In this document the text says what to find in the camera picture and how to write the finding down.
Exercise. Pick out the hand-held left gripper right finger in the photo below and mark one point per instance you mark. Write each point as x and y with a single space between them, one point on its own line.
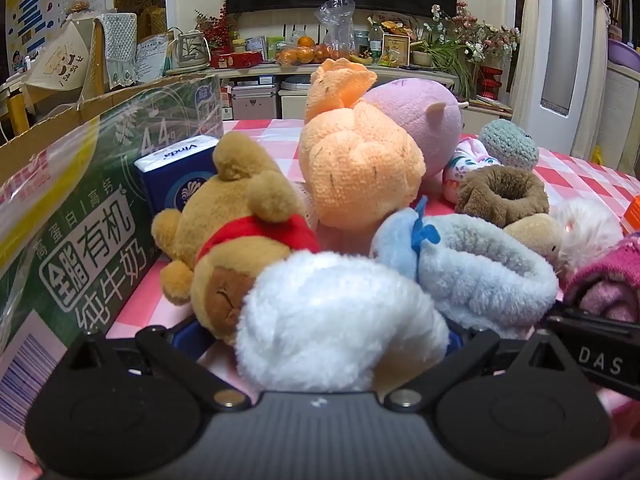
454 342

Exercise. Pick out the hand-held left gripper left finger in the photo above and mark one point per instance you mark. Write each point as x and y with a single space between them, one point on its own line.
192 340

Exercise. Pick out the white fluffy plush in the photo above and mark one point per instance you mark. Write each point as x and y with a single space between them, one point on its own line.
330 320

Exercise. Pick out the brown plush slipper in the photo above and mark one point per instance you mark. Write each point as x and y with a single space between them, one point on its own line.
480 195

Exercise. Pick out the blue tissue pack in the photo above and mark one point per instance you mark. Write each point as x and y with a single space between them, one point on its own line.
172 175

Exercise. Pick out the green printed cardboard box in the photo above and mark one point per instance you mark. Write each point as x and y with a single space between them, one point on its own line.
75 200

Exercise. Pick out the orange towel plush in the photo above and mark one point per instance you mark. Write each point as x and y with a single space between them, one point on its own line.
355 170

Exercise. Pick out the pink magenta plush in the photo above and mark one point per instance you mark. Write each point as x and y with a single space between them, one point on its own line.
607 285

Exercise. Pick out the light blue plush slipper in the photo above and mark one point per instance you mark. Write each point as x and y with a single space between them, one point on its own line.
480 265

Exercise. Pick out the white fur pompom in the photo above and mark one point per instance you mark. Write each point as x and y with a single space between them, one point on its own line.
590 230

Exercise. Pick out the beige plush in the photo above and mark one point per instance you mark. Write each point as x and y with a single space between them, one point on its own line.
535 235

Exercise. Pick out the brown bear plush red shirt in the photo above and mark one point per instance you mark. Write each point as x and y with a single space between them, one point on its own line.
235 210

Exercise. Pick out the orange packet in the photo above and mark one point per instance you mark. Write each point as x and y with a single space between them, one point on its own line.
632 215

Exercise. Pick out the white floral cloth doll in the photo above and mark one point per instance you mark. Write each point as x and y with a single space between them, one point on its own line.
462 165

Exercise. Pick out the red checkered tablecloth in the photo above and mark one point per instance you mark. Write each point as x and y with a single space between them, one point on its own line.
575 175

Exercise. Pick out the teal crocheted ball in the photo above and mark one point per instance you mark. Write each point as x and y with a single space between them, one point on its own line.
510 142

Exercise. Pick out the pink pig plush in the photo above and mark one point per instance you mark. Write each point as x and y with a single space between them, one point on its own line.
425 115

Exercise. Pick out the washing machine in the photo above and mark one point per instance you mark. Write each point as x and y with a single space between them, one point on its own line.
622 120

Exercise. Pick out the pink storage case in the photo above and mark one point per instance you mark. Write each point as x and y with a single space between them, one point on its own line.
255 105

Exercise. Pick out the cream television cabinet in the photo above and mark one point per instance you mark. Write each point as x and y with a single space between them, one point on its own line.
292 105

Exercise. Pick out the red vase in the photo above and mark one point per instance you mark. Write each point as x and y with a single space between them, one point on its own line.
490 82

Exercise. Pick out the red flat box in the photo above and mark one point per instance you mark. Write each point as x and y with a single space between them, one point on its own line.
235 60

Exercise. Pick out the white printed paper bag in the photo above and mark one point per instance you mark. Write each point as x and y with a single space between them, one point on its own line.
152 57

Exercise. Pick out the potted green plant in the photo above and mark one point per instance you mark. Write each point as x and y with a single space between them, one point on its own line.
445 55

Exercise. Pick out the glass kettle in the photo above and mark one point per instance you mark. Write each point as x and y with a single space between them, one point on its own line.
192 50

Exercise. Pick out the bananas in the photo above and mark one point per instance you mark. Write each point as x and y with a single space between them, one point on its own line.
361 58

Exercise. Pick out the purple basin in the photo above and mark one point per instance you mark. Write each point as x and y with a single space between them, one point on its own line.
625 52

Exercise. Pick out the beige tote bag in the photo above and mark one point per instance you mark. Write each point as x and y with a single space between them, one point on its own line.
57 60

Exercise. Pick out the red berry branches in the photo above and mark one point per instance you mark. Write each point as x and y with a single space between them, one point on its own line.
215 27

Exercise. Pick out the pink artificial flowers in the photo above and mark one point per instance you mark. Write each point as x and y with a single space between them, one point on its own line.
480 30

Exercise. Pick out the white standing air conditioner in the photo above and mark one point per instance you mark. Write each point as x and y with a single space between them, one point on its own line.
565 35

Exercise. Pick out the clear plastic bag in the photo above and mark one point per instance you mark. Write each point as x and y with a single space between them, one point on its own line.
337 22

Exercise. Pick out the wooden picture frame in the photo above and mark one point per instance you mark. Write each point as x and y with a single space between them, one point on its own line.
396 50

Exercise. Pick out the wall poster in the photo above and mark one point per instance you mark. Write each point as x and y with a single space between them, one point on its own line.
35 5

